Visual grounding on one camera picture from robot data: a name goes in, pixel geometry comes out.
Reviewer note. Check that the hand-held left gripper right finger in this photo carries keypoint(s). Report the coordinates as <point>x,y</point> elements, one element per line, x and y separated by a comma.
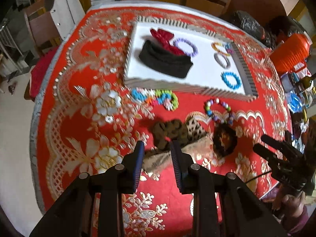
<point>176,165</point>

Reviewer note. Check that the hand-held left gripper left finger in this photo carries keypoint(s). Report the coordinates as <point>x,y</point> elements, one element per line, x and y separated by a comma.
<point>138,163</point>

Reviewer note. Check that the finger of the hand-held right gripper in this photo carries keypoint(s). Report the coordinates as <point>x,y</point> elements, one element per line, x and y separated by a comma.
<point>275,143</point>
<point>265,153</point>

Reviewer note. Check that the beige scrunchie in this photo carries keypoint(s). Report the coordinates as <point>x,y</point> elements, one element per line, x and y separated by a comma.
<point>158,159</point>

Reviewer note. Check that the striped cardboard box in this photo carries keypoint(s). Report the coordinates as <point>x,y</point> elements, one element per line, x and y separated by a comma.
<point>205,66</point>

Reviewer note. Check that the black knit headband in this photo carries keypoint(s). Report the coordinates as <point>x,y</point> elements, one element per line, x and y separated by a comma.
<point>165,61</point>

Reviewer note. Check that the red scrunchie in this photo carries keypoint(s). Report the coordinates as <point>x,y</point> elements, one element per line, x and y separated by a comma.
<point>161,38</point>

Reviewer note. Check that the person's right forearm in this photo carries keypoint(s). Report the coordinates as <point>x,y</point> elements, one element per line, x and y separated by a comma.
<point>302,224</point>

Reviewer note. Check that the person's right hand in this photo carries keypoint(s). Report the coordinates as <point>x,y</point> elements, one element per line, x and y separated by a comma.
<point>291,207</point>

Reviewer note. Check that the dark brown furry scrunchie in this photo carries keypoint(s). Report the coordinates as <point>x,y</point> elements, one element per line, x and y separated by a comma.
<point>228,150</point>

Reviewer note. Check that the leopard print scrunchie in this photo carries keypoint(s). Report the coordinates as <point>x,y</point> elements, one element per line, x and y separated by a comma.
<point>196,128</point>

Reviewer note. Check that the blue plastic bag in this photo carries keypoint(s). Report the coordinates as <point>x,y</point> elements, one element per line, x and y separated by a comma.
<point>295,103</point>

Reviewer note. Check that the red floral tablecloth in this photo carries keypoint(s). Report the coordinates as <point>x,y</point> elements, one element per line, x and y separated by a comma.
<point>103,128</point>

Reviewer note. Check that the clear container with black lid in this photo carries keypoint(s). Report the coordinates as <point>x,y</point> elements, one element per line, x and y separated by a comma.
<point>287,81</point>

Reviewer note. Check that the dark glass bottle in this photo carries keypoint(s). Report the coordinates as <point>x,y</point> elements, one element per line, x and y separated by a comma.
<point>306,80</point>

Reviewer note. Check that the orange ribbed plastic container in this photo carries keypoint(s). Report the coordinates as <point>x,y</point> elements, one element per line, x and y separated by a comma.
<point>291,51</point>

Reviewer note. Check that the black plastic bag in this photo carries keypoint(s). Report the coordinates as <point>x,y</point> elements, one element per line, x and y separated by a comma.
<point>249,27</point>

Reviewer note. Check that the red seat cushion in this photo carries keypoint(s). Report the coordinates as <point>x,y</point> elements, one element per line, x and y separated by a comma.
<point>43,71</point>

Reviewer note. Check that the brown chair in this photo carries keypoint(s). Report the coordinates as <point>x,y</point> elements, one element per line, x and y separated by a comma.
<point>40,27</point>

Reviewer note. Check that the white jacket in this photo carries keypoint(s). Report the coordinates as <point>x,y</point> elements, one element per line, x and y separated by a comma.
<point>65,7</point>

